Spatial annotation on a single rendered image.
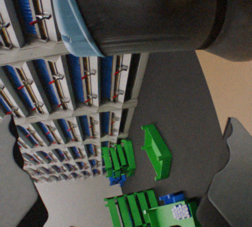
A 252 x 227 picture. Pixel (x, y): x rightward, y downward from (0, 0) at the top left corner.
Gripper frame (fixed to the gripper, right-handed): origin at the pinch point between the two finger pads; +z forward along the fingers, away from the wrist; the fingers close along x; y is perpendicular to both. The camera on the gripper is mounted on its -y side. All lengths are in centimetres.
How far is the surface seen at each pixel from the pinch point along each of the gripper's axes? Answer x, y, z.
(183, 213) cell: 29, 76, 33
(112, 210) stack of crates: -4, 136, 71
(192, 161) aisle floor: 32, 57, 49
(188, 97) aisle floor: 28, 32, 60
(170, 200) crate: 32, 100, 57
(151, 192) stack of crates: 27, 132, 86
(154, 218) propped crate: 20, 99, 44
